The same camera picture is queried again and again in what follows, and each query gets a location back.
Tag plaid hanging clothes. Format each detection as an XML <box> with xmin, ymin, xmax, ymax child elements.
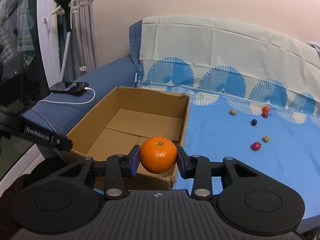
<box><xmin>0</xmin><ymin>0</ymin><xmax>38</xmax><ymax>80</ymax></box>

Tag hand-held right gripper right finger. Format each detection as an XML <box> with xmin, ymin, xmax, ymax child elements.
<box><xmin>176</xmin><ymin>146</ymin><xmax>259</xmax><ymax>201</ymax></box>

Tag white charging cable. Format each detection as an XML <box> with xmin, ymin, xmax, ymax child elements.
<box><xmin>36</xmin><ymin>86</ymin><xmax>96</xmax><ymax>105</ymax></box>

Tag dark blue cushion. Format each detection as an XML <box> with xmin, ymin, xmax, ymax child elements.
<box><xmin>22</xmin><ymin>54</ymin><xmax>139</xmax><ymax>140</ymax></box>
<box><xmin>129</xmin><ymin>21</ymin><xmax>143</xmax><ymax>87</ymax></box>

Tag orange mandarin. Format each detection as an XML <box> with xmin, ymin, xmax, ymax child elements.
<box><xmin>139</xmin><ymin>136</ymin><xmax>177</xmax><ymax>174</ymax></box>

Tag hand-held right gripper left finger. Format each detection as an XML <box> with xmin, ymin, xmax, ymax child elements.
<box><xmin>58</xmin><ymin>144</ymin><xmax>141</xmax><ymax>201</ymax></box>

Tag black gooseneck phone holder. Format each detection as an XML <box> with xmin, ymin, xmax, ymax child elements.
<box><xmin>54</xmin><ymin>0</ymin><xmax>73</xmax><ymax>83</ymax></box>

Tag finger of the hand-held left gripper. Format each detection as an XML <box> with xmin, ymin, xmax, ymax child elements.
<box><xmin>54</xmin><ymin>135</ymin><xmax>74</xmax><ymax>151</ymax></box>

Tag white door frame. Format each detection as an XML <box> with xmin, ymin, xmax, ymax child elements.
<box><xmin>37</xmin><ymin>0</ymin><xmax>62</xmax><ymax>87</ymax></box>

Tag black smartphone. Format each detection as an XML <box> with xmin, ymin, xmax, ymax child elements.
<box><xmin>49</xmin><ymin>81</ymin><xmax>89</xmax><ymax>95</ymax></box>

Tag pale printed quilt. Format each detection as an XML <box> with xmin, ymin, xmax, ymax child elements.
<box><xmin>306</xmin><ymin>40</ymin><xmax>320</xmax><ymax>58</ymax></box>

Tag blue fan-print bed sheet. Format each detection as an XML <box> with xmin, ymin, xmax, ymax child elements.
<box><xmin>94</xmin><ymin>15</ymin><xmax>320</xmax><ymax>233</ymax></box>

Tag brown cardboard box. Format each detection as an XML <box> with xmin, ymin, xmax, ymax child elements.
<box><xmin>65</xmin><ymin>86</ymin><xmax>190</xmax><ymax>191</ymax></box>

